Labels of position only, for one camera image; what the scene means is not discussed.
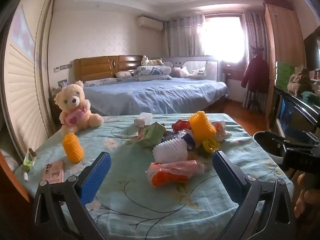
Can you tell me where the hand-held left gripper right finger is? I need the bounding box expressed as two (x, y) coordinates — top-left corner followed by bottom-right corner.
(212, 151), (297, 240)

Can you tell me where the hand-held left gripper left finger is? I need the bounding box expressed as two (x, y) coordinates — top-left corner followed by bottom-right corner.
(31, 151), (112, 240)

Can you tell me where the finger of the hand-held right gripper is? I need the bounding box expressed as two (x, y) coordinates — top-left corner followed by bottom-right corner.
(264, 131), (316, 147)
(274, 141), (295, 155)

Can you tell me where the yellow smiley wrapper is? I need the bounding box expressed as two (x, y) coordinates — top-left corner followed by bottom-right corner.
(202, 137), (220, 154)

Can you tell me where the white pink plastic bag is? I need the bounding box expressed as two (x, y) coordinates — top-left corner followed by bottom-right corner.
(212, 120), (232, 142)

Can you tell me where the yellow foam fruit net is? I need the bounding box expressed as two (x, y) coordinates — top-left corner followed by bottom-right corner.
(62, 132), (85, 165)
(188, 111), (217, 142)

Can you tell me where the white orange plastic wrapper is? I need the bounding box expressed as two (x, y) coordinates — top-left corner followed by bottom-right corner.
(146, 160), (208, 187)

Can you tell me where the white foam fruit net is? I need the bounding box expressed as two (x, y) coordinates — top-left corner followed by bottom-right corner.
(152, 136), (189, 164)

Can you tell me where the red snack wrapper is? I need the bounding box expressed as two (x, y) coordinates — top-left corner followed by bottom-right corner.
(172, 119), (192, 132)

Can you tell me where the green cardboard box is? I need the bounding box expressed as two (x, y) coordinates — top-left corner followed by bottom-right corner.
(136, 122), (167, 148)

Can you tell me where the white foam block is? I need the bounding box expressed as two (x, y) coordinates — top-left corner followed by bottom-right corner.
(134, 112), (153, 127)

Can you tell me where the person's right hand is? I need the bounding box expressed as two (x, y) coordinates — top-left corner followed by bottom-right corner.
(294, 173), (320, 218)

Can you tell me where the black glass-door cabinet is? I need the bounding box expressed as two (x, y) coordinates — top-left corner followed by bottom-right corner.
(271, 85), (320, 143)

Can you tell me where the teal floral bedspread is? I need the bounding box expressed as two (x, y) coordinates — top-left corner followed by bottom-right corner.
(15, 113), (294, 240)

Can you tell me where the pink flat box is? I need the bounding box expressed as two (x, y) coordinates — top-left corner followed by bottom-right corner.
(42, 160), (65, 183)

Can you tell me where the white radiator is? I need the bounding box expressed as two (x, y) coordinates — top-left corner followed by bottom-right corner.
(244, 90), (260, 110)

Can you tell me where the brown plush toy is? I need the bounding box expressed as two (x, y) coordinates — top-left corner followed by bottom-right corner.
(287, 67), (313, 93)

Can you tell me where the stack of green boxes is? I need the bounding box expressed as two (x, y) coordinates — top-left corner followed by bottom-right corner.
(276, 61), (297, 87)

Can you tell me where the green candy wrapper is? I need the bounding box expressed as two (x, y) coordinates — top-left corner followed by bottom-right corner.
(22, 149), (37, 182)

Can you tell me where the dark red coat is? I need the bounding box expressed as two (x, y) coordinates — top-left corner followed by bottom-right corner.
(241, 55), (270, 93)

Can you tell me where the dark wooden nightstand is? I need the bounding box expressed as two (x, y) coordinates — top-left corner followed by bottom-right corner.
(49, 87), (63, 130)

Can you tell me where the cream teddy bear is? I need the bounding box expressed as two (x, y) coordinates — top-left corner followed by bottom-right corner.
(54, 80), (104, 137)

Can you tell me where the wooden desk with drawers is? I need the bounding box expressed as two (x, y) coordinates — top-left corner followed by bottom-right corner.
(222, 62), (244, 80)

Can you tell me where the black television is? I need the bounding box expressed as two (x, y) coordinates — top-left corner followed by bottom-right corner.
(304, 34), (320, 70)

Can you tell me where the bed with blue sheet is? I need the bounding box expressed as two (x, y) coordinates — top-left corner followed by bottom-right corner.
(82, 77), (228, 117)

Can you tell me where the white pink pillow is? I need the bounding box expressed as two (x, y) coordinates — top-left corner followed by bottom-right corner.
(115, 70), (135, 79)

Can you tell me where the wooden wardrobe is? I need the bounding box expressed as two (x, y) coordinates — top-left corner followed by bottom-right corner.
(262, 0), (307, 130)

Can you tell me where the wooden headboard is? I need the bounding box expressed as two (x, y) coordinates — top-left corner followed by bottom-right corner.
(74, 55), (143, 81)

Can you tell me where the grey patterned curtain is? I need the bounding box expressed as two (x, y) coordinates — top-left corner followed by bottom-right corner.
(244, 11), (267, 63)
(164, 14), (204, 57)

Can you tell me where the white louvered closet door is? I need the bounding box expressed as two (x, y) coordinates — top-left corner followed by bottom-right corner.
(5, 0), (63, 170)

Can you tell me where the pink white bundle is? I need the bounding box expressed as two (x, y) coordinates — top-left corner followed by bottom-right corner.
(171, 66), (200, 79)

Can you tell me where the bright window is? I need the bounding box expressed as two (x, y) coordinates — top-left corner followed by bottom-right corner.
(204, 16), (247, 63)

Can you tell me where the blue white folded quilt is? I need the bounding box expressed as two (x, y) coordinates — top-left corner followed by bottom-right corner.
(134, 65), (173, 81)

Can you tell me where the white plush toy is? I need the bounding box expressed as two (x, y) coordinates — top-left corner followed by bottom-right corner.
(140, 55), (164, 66)

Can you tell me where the white air conditioner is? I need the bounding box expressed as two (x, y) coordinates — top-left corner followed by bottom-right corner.
(138, 16), (164, 30)

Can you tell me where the grey bed guard rail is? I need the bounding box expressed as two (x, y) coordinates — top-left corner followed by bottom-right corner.
(162, 56), (222, 80)

